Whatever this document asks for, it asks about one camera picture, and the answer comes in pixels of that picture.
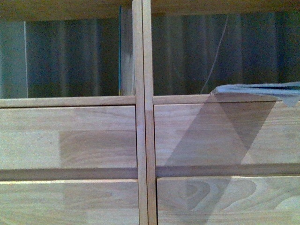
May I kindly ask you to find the right wooden shelf unit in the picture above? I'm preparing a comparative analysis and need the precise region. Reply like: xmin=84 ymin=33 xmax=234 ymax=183
xmin=142 ymin=0 xmax=300 ymax=225

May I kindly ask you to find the wooden shelf unit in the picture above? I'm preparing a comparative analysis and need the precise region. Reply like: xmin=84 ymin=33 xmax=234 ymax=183
xmin=0 ymin=0 xmax=148 ymax=225
xmin=142 ymin=0 xmax=300 ymax=225

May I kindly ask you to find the left wooden shelf unit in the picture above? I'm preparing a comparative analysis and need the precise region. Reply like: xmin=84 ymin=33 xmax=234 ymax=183
xmin=0 ymin=0 xmax=148 ymax=225

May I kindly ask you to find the blue-spined upright book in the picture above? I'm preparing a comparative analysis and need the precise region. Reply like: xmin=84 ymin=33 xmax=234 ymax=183
xmin=118 ymin=6 xmax=135 ymax=96

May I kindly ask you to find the dark pleated curtain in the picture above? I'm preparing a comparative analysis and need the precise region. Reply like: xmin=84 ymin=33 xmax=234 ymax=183
xmin=0 ymin=11 xmax=300 ymax=98

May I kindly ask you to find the thin white hanging cable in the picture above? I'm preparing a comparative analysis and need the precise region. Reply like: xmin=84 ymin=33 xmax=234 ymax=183
xmin=202 ymin=14 xmax=229 ymax=94

